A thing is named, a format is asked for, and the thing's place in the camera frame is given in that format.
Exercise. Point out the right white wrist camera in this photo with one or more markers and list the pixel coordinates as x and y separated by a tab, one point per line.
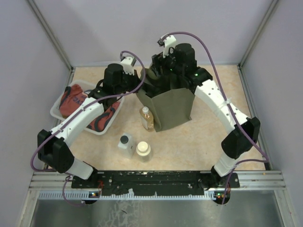
167	41

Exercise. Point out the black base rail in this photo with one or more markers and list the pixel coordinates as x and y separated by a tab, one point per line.
160	183

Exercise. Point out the green canvas bag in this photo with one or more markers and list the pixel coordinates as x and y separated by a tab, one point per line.
170	109

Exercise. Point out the clear bottle black cap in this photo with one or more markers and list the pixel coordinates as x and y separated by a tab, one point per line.
127	145

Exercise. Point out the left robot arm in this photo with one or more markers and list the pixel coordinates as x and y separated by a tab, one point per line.
54	145

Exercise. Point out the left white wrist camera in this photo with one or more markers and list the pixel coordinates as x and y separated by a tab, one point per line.
128	63

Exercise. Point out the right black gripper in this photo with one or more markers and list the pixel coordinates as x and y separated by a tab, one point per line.
159	60

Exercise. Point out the white toothed cable duct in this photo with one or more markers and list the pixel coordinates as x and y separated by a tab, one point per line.
91	196

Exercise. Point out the white plastic bin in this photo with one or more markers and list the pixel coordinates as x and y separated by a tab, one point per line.
84	85

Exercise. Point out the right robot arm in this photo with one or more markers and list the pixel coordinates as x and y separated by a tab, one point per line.
242	131

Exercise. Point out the beige bottle white cap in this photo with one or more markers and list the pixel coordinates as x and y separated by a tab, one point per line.
143	149

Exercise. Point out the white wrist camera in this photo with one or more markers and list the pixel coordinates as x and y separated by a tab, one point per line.
167	41
128	63

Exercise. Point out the amber liquid clear bottle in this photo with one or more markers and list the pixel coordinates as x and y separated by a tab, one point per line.
147	118

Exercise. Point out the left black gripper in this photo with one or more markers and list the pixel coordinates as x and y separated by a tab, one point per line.
137	81

